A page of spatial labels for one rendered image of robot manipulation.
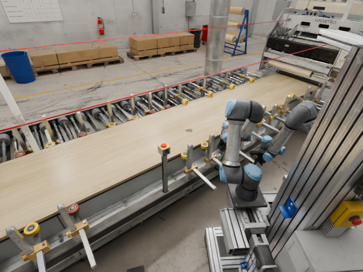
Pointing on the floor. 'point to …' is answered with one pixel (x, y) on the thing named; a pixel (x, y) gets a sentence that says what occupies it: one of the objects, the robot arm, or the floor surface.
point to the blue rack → (239, 36)
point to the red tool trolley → (204, 33)
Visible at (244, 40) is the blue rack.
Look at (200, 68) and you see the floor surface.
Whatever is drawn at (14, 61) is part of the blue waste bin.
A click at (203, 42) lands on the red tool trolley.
